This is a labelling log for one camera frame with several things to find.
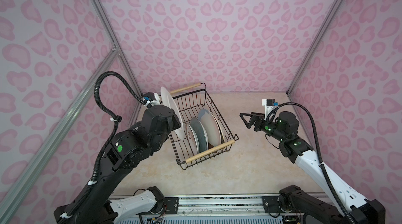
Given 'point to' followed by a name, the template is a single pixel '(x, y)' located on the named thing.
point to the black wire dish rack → (190, 101)
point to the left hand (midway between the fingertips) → (175, 109)
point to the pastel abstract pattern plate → (211, 125)
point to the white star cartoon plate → (221, 129)
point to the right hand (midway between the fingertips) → (246, 114)
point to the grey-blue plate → (200, 134)
